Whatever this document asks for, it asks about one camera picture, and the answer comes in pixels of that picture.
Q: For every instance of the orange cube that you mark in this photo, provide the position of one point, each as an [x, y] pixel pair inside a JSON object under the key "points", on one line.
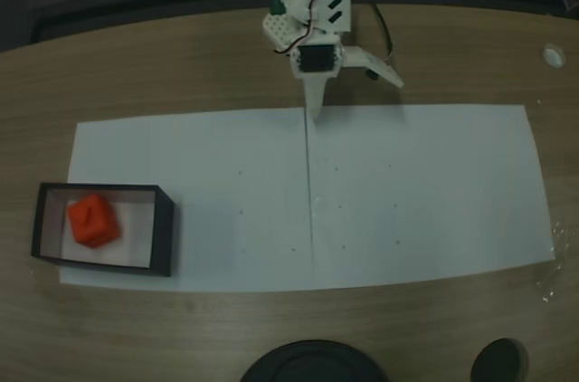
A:
{"points": [[92, 219]]}

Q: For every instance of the black open box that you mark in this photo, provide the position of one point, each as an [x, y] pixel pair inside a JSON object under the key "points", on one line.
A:
{"points": [[164, 232]]}

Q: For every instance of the white paper sheet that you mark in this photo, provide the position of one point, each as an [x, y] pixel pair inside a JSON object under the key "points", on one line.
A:
{"points": [[203, 151], [429, 196]]}

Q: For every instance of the small white round cap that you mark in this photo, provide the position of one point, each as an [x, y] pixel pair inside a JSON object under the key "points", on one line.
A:
{"points": [[553, 56]]}

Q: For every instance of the black round object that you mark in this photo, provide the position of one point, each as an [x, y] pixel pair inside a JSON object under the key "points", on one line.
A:
{"points": [[312, 364]]}

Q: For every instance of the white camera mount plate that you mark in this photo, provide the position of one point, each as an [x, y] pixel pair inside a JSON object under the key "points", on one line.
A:
{"points": [[368, 63]]}

